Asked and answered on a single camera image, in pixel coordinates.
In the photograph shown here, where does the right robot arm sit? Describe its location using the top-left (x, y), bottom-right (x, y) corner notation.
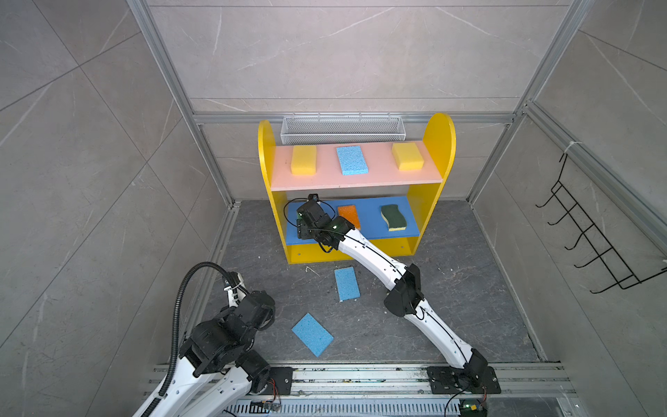
top-left (295, 194), bottom-right (492, 390)

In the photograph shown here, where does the aluminium rail base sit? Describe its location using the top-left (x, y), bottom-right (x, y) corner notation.
top-left (144, 362), bottom-right (586, 416)

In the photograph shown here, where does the dark green curved sponge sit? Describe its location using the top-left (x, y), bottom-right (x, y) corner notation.
top-left (380, 204), bottom-right (407, 232)

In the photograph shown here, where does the yellow sponge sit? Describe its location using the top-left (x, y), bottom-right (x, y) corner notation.
top-left (392, 142), bottom-right (425, 171)
top-left (290, 145), bottom-right (317, 177)

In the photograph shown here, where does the light blue sponge middle row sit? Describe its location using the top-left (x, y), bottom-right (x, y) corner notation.
top-left (335, 267), bottom-right (361, 302)

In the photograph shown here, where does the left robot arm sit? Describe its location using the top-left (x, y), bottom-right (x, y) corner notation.
top-left (135, 262), bottom-right (280, 416)

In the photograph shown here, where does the yellow shelf unit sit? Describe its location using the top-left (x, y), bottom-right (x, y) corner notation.
top-left (257, 113), bottom-right (457, 264)

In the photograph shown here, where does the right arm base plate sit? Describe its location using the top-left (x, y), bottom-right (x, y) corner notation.
top-left (427, 367), bottom-right (502, 394)

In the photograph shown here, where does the light blue sponge front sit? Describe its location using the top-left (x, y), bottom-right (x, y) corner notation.
top-left (292, 313), bottom-right (334, 357)

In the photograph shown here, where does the orange sponge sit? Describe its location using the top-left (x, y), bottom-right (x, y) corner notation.
top-left (337, 205), bottom-right (361, 229)

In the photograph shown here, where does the black wire hook rack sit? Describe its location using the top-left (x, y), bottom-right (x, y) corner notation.
top-left (535, 153), bottom-right (666, 295)

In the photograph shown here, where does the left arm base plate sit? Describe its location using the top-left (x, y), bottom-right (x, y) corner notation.
top-left (260, 367), bottom-right (295, 396)

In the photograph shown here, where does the white wire mesh basket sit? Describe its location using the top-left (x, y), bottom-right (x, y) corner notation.
top-left (281, 116), bottom-right (406, 145)

